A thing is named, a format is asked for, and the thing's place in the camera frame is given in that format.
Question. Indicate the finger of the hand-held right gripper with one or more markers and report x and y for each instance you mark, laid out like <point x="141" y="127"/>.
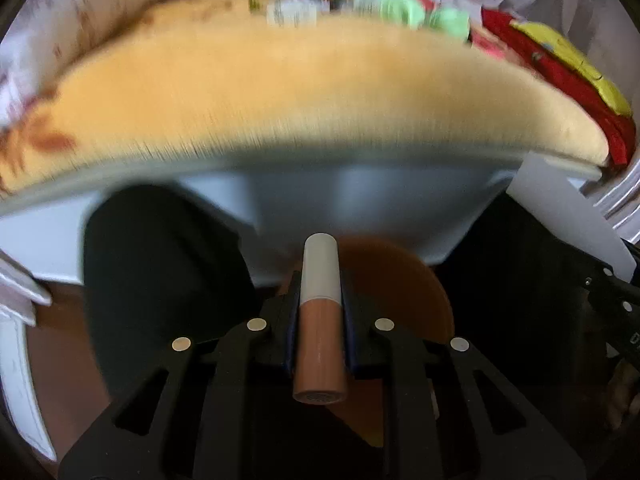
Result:
<point x="617" y="305"/>

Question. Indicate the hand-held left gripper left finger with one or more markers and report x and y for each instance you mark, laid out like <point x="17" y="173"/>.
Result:
<point x="290" y="332"/>

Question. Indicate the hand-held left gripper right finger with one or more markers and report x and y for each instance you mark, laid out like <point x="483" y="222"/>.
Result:
<point x="351" y="340"/>

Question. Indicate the makeup tube with white cap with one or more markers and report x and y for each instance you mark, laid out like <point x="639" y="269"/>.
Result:
<point x="320" y="340"/>

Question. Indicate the person's right hand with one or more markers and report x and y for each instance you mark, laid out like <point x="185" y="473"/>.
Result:
<point x="625" y="395"/>

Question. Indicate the brown round container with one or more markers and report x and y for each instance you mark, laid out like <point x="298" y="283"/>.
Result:
<point x="400" y="290"/>

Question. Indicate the dark cloth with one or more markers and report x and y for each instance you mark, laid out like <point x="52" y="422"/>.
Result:
<point x="160" y="270"/>

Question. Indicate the floral fleece blanket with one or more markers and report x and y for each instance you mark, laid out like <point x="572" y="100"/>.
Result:
<point x="300" y="100"/>

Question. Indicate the red cloth with yellow print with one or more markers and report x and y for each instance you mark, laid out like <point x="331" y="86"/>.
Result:
<point x="565" y="75"/>

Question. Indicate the white furniture piece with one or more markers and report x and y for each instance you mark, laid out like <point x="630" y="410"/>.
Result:
<point x="22" y="360"/>

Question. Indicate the white small bottle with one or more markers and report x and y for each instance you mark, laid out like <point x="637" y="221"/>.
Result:
<point x="292" y="14"/>

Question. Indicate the mint green container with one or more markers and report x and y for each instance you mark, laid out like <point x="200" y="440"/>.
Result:
<point x="450" y="22"/>
<point x="402" y="10"/>

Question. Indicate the white floral curtain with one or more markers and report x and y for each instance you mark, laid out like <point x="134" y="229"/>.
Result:
<point x="75" y="20"/>

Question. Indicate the white bed frame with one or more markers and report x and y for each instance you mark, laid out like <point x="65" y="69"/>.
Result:
<point x="350" y="200"/>

